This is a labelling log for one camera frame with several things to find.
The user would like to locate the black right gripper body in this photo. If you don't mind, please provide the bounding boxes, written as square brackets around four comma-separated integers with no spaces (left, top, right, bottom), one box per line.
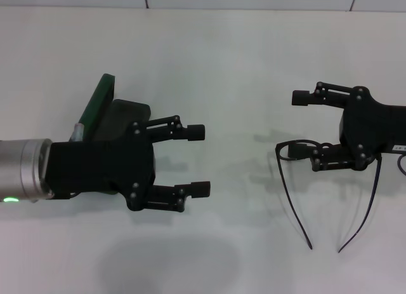
[337,86,406,171]

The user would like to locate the black thin-frame glasses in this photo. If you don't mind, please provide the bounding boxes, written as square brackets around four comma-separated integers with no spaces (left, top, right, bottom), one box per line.
[275,138,382,254]

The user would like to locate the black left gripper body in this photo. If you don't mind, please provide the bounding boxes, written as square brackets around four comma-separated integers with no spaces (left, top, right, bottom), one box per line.
[41,121,157,212]

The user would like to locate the green glasses case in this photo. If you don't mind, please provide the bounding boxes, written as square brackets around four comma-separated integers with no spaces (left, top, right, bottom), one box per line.
[68,72,152,143]

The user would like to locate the silver connector stub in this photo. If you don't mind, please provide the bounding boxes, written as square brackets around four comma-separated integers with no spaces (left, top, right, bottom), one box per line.
[71,123,86,143]

